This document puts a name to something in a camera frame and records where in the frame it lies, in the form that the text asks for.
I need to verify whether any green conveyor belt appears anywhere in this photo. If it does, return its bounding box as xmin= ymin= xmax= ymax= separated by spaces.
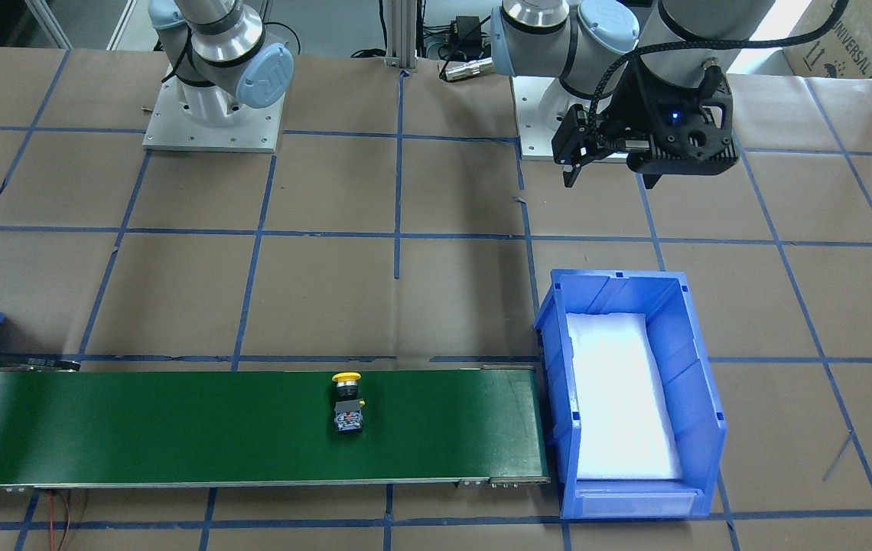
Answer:
xmin=0 ymin=369 xmax=549 ymax=489

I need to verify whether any cardboard box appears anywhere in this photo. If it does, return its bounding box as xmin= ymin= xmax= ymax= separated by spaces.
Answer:
xmin=783 ymin=1 xmax=872 ymax=78

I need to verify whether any white foam pad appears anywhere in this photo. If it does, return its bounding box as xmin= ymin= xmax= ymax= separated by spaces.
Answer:
xmin=566 ymin=313 xmax=683 ymax=481

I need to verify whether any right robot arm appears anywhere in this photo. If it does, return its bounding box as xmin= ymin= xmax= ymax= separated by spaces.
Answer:
xmin=147 ymin=1 xmax=294 ymax=109

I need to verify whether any yellow mushroom push button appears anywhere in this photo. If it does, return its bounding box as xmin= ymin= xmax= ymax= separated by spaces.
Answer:
xmin=332 ymin=372 xmax=365 ymax=435

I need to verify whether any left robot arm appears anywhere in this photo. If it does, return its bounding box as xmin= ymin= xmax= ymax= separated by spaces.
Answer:
xmin=490 ymin=1 xmax=772 ymax=188

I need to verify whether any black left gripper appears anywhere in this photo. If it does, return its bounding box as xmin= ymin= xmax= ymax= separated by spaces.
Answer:
xmin=552 ymin=60 xmax=740 ymax=191

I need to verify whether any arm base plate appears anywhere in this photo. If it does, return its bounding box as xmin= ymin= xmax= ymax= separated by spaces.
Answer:
xmin=512 ymin=76 xmax=589 ymax=161
xmin=143 ymin=60 xmax=289 ymax=153

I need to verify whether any red black conveyor wire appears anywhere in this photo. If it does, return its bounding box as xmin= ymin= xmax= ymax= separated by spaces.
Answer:
xmin=46 ymin=490 xmax=93 ymax=551

